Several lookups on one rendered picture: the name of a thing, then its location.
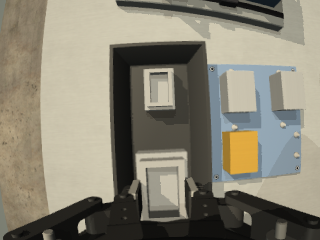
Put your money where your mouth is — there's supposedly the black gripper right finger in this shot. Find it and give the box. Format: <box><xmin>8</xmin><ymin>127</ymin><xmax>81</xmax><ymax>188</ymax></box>
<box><xmin>184</xmin><ymin>177</ymin><xmax>320</xmax><ymax>240</ymax></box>

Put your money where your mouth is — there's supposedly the yellow-orange block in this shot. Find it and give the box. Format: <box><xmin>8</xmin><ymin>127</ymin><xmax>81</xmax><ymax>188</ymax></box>
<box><xmin>222</xmin><ymin>131</ymin><xmax>258</xmax><ymax>174</ymax></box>

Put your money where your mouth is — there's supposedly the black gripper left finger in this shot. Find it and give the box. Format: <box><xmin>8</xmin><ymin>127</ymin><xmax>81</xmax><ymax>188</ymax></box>
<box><xmin>3</xmin><ymin>180</ymin><xmax>143</xmax><ymax>240</ymax></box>

